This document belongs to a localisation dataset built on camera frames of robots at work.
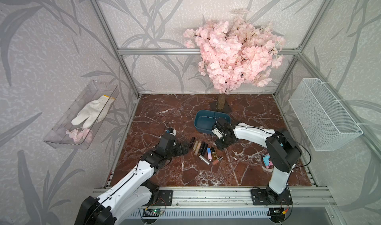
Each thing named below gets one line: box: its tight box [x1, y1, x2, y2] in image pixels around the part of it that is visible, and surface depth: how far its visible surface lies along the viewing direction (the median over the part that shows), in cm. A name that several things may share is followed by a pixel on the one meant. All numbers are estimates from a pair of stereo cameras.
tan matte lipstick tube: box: [193, 141, 202, 156], surface depth 91 cm
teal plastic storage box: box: [193, 109, 232, 135], surface depth 105 cm
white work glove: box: [70, 95, 116, 129], surface depth 68 cm
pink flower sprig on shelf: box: [65, 128, 94, 144], surface depth 60 cm
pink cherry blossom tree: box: [183, 8, 286, 111], surface depth 71 cm
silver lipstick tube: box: [198, 154, 211, 166], surface depth 87 cm
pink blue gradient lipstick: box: [206, 147, 213, 162], surface depth 88 cm
